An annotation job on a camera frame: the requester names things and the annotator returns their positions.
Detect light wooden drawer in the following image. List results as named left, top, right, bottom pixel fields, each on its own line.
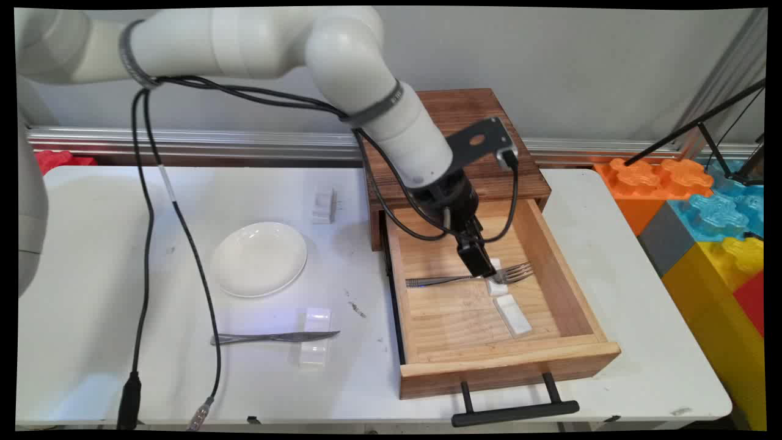
left=385, top=199, right=622, bottom=401

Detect black tripod legs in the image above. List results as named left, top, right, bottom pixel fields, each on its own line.
left=623, top=79, right=766, bottom=187

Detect black cable with silver connector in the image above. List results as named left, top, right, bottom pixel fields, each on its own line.
left=144, top=76, right=520, bottom=432

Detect steel fork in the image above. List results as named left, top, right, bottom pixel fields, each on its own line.
left=405, top=262, right=535, bottom=288

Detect red giant building block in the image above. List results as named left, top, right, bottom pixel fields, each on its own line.
left=34, top=150, right=97, bottom=176
left=733, top=272, right=766, bottom=338

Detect grey velcro strap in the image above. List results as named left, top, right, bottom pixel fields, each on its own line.
left=339, top=81, right=405, bottom=128
left=118, top=18, right=161, bottom=90

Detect black wrist camera mount plate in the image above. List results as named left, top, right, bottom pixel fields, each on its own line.
left=445, top=116, right=520, bottom=171

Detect orange giant building block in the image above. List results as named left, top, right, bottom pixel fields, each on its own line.
left=594, top=158, right=714, bottom=236

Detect grey giant building block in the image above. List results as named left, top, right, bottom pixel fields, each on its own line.
left=637, top=202, right=697, bottom=279

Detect black drawer handle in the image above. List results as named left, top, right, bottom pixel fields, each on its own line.
left=452, top=372, right=581, bottom=427

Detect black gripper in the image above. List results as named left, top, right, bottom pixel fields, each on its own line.
left=409, top=171, right=498, bottom=279

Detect aluminium rail along wall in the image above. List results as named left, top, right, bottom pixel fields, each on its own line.
left=24, top=126, right=758, bottom=161

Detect steel serrated table knife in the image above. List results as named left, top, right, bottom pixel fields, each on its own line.
left=211, top=331, right=341, bottom=346

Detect white ceramic cutlery rest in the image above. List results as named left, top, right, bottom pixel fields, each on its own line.
left=494, top=295, right=533, bottom=338
left=312, top=186, right=337, bottom=224
left=486, top=258, right=511, bottom=297
left=298, top=307, right=332, bottom=367

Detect black cable with black plug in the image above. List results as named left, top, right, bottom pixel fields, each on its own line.
left=116, top=76, right=456, bottom=430

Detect white round ceramic plate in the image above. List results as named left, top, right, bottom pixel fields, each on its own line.
left=210, top=221, right=308, bottom=298

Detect dark brown wooden cabinet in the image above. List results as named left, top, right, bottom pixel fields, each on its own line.
left=358, top=89, right=552, bottom=251

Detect blue giant building block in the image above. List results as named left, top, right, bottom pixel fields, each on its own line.
left=666, top=160, right=766, bottom=242

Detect yellow giant building block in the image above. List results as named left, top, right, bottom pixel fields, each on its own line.
left=662, top=237, right=767, bottom=430

